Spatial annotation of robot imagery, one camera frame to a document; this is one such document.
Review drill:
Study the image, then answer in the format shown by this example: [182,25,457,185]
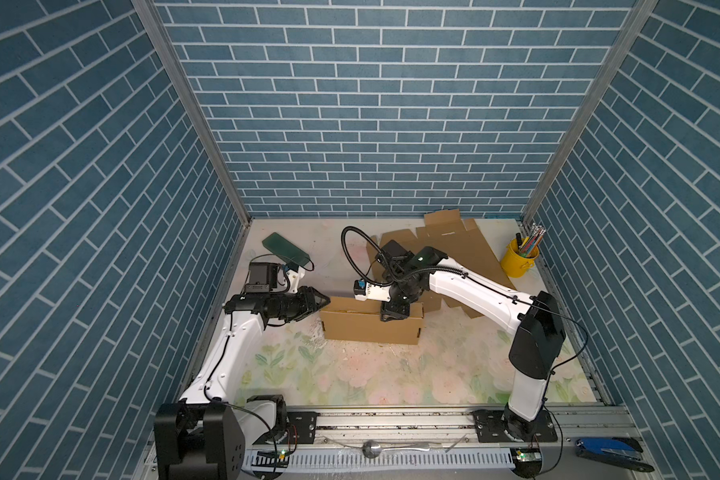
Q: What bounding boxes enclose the metal spoon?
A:
[325,437,466,459]

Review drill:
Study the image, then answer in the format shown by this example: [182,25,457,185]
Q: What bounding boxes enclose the blue black pliers tool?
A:
[575,437,655,473]

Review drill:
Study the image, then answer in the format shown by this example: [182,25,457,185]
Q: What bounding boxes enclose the cardboard box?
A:
[318,297,424,345]
[360,210,529,331]

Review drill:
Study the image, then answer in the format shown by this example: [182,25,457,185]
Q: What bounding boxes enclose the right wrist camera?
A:
[353,279,391,302]

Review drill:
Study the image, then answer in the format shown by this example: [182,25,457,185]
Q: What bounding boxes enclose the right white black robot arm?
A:
[370,240,566,441]

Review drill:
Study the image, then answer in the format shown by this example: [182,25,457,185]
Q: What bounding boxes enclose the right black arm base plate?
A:
[470,407,558,443]

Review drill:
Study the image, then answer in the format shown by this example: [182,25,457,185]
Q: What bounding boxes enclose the yellow pen cup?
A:
[500,239,540,278]

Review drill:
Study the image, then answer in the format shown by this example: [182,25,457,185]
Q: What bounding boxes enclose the white slotted cable duct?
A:
[243,448,515,474]

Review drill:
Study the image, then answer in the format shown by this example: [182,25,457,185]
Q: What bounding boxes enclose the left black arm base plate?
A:
[274,411,319,446]

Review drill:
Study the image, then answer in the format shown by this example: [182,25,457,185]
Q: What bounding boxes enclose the green rectangular sponge block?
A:
[262,233,313,270]

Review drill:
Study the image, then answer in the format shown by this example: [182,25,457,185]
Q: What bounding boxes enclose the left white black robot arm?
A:
[153,261,330,479]

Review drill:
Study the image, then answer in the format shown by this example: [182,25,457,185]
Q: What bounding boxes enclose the pens in cup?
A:
[515,224,547,258]

